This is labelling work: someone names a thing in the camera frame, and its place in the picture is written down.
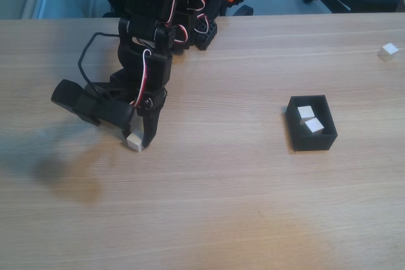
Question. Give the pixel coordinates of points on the white cube block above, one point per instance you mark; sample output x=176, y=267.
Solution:
x=134, y=143
x=306, y=112
x=314, y=125
x=388, y=52

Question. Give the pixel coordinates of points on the black open box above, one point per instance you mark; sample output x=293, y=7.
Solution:
x=313, y=143

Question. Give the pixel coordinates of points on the black oval camera box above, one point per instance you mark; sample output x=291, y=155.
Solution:
x=82, y=102

